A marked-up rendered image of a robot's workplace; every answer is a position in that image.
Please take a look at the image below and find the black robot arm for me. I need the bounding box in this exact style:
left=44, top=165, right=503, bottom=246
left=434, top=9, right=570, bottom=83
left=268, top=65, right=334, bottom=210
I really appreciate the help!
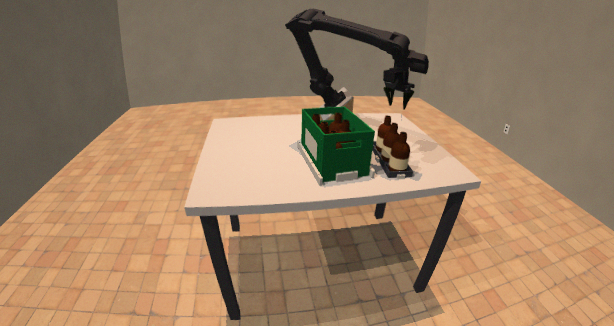
left=285, top=9, right=429, bottom=107

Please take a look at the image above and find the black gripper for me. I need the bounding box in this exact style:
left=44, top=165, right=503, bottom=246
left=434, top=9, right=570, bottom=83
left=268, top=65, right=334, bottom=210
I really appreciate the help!
left=384, top=83, right=415, bottom=110

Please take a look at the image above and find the green plastic crate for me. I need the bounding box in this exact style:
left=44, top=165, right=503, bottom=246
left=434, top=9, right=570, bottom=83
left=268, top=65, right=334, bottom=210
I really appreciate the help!
left=301, top=107, right=375, bottom=182

